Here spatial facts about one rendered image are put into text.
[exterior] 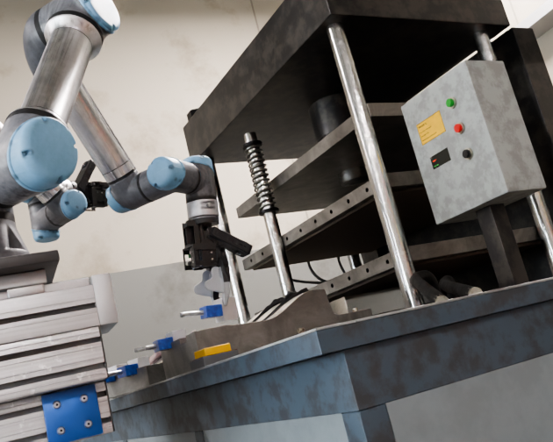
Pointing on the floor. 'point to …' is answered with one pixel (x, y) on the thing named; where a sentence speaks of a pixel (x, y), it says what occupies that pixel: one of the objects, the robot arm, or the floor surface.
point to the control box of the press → (476, 156)
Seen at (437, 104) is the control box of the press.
